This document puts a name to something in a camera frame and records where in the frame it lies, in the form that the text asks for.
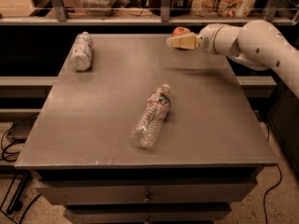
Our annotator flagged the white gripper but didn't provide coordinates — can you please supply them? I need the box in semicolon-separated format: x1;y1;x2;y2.
166;23;224;55

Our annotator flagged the red apple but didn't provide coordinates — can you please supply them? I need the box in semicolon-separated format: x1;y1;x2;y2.
172;26;191;36

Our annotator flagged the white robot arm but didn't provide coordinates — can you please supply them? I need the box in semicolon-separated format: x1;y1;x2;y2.
166;20;299;98

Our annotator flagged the printed snack bag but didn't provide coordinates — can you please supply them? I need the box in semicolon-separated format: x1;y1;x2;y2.
192;0;256;18

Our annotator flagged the clear empty plastic bottle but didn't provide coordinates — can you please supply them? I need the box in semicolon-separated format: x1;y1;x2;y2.
131;84;172;148

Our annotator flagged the white wrapped plastic bottle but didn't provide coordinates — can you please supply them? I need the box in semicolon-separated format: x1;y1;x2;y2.
71;32;93;71

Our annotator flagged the grey cabinet with drawers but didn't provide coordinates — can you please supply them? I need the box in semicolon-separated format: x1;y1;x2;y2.
16;35;277;224

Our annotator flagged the round drawer knob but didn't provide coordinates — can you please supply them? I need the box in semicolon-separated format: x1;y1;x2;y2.
143;195;152;203

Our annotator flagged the grey box on floor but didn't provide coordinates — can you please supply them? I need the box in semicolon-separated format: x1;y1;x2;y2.
6;120;34;142

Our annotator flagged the grey metal shelf rail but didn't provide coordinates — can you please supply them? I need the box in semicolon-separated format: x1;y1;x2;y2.
0;0;299;26

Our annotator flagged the black cable right floor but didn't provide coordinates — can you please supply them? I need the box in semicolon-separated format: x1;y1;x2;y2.
262;163;283;224

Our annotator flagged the black cables left floor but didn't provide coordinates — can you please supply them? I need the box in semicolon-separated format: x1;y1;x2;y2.
0;115;42;224

